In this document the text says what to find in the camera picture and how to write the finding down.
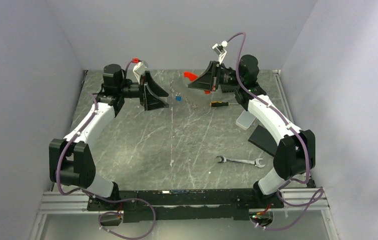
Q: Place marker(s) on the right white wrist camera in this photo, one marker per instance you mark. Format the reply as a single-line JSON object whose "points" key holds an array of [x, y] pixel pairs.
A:
{"points": [[220, 50]]}

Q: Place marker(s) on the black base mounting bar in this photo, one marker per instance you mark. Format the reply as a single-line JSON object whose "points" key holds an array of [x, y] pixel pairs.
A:
{"points": [[187, 204]]}

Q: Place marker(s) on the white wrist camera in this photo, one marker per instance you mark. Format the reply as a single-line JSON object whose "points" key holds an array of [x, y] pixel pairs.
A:
{"points": [[139, 69], [220, 50]]}

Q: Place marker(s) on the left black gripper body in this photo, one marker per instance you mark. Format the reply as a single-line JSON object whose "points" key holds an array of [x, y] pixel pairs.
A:
{"points": [[130, 90]]}

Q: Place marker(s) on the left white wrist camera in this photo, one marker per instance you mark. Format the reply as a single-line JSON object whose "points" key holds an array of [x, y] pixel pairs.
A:
{"points": [[139, 69]]}

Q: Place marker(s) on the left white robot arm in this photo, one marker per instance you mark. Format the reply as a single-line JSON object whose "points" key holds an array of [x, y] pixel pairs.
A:
{"points": [[71, 163]]}

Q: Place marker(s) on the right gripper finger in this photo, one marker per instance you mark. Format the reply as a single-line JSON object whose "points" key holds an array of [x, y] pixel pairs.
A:
{"points": [[199, 84], [209, 72]]}

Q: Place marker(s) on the silver combination wrench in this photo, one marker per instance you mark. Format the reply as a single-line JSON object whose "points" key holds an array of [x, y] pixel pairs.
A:
{"points": [[255, 162]]}

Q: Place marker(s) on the yellow black screwdriver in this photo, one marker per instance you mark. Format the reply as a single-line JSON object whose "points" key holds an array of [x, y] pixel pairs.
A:
{"points": [[216, 104]]}

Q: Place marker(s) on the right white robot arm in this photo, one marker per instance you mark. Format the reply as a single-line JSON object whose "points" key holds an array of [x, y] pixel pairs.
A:
{"points": [[295, 151]]}

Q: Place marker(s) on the aluminium frame rail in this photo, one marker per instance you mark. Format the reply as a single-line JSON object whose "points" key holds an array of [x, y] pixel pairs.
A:
{"points": [[53, 203]]}

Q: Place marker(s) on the black flat plate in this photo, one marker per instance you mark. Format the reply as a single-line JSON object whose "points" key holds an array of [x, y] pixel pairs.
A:
{"points": [[263, 139]]}

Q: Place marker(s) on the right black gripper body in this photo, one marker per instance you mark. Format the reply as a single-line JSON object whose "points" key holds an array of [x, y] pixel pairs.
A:
{"points": [[228, 77]]}

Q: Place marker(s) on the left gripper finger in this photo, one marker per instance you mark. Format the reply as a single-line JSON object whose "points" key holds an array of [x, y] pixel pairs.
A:
{"points": [[153, 86], [152, 101]]}

